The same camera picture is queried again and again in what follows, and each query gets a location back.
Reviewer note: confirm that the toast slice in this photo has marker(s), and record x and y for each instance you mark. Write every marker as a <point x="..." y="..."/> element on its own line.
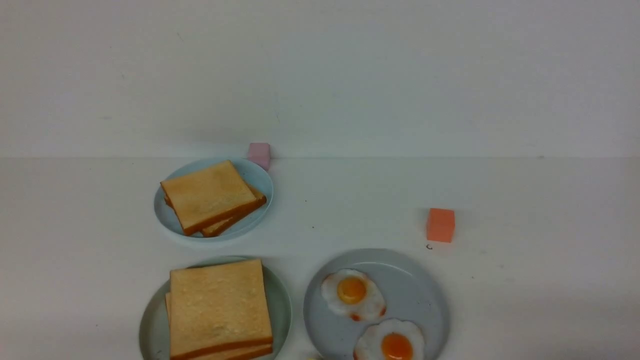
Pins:
<point x="244" y="353"/>
<point x="220" y="226"/>
<point x="217" y="308"/>
<point x="207" y="196"/>

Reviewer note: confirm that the light blue bread plate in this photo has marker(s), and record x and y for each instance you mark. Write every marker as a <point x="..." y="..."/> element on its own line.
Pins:
<point x="253" y="175"/>

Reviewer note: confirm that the pink foam cube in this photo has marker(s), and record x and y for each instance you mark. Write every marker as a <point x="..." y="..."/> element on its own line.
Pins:
<point x="260" y="154"/>

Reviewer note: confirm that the fried egg middle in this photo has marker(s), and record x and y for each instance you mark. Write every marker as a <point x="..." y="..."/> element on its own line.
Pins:
<point x="352" y="294"/>

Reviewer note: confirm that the fried egg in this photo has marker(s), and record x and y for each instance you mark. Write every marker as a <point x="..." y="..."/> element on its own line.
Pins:
<point x="352" y="294"/>
<point x="391" y="339"/>

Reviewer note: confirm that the orange foam cube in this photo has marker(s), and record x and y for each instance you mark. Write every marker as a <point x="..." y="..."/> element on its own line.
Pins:
<point x="440" y="225"/>

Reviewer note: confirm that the grey egg plate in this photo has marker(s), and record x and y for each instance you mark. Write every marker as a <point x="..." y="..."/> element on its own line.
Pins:
<point x="410" y="293"/>

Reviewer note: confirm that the fried egg lower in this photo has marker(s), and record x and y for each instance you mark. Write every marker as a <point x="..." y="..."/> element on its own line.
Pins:
<point x="391" y="339"/>

